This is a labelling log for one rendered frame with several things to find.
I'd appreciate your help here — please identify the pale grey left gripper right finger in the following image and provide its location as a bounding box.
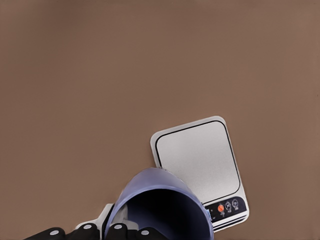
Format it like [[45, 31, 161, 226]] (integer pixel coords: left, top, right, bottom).
[[104, 203, 164, 240]]

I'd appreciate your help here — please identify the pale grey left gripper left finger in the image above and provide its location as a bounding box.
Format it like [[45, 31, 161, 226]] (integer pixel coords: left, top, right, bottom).
[[24, 203, 115, 240]]

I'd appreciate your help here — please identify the blue cup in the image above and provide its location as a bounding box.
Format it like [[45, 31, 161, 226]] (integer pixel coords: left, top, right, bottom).
[[104, 167, 215, 240]]

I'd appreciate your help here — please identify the white digital kitchen scale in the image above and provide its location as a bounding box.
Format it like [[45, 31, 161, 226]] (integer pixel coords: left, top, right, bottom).
[[149, 115, 251, 234]]

